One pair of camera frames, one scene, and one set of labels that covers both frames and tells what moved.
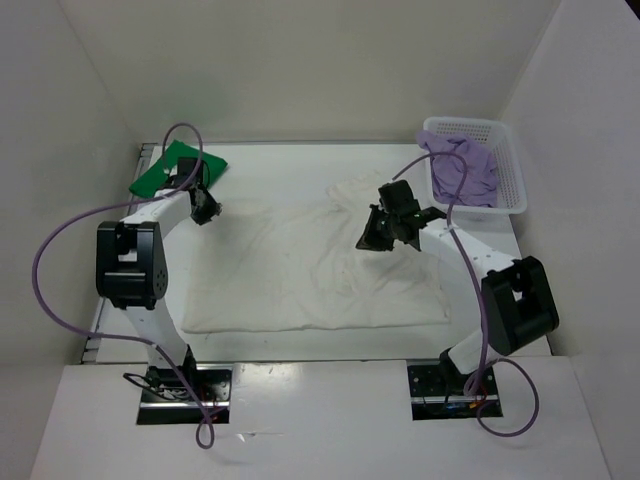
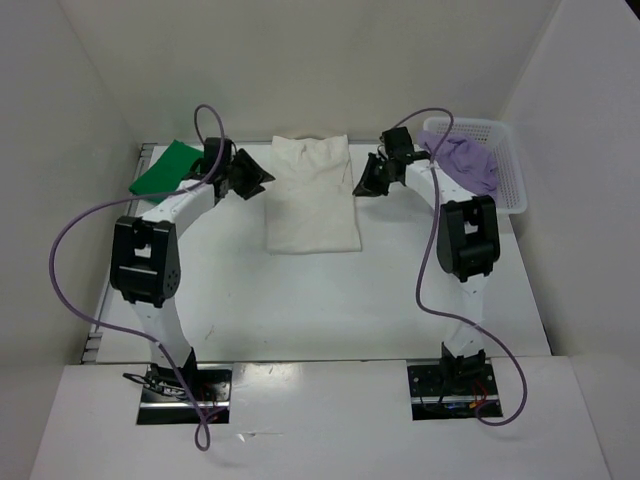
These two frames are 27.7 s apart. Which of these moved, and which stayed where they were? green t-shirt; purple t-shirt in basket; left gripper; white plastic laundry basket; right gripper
Moved: left gripper; right gripper
Stayed: purple t-shirt in basket; green t-shirt; white plastic laundry basket
